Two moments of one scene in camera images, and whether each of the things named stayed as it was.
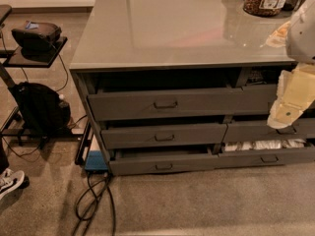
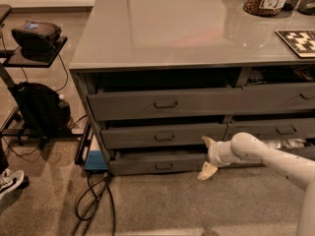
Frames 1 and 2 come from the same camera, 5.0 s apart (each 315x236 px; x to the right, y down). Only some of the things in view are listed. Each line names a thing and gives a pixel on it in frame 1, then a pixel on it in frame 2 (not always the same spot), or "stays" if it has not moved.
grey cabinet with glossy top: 182,78 stays
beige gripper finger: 295,91 to 220,154
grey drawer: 143,160 stays
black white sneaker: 12,183 stays
